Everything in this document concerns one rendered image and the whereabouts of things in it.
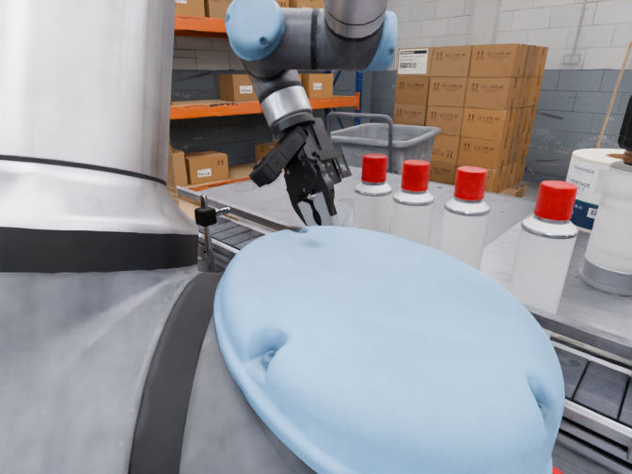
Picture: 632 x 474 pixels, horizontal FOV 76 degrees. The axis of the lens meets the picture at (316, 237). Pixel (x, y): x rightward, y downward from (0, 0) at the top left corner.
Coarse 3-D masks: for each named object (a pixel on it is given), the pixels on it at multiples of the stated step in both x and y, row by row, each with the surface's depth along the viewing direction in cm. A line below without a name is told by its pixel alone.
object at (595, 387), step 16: (224, 224) 88; (224, 240) 80; (240, 240) 80; (560, 352) 48; (576, 368) 45; (592, 368) 45; (608, 368) 45; (576, 384) 43; (592, 384) 43; (608, 384) 43; (624, 384) 43; (576, 400) 41; (592, 400) 41; (608, 400) 41; (624, 400) 41; (608, 416) 39; (624, 416) 39
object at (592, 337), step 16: (192, 192) 82; (240, 208) 72; (272, 224) 66; (288, 224) 65; (544, 320) 40; (560, 320) 40; (576, 336) 39; (592, 336) 38; (608, 336) 37; (608, 352) 37; (624, 352) 36
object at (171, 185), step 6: (168, 138) 50; (168, 144) 51; (168, 150) 51; (168, 156) 51; (168, 162) 51; (168, 168) 51; (168, 174) 52; (174, 174) 52; (168, 180) 52; (174, 180) 52; (168, 186) 52; (174, 186) 53; (174, 192) 53; (174, 198) 53
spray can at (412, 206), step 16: (416, 160) 51; (416, 176) 49; (400, 192) 51; (416, 192) 50; (400, 208) 50; (416, 208) 49; (432, 208) 51; (400, 224) 51; (416, 224) 50; (416, 240) 51
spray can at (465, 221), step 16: (464, 176) 46; (480, 176) 45; (464, 192) 46; (480, 192) 46; (448, 208) 47; (464, 208) 46; (480, 208) 46; (448, 224) 48; (464, 224) 46; (480, 224) 46; (448, 240) 48; (464, 240) 47; (480, 240) 47; (464, 256) 48; (480, 256) 48
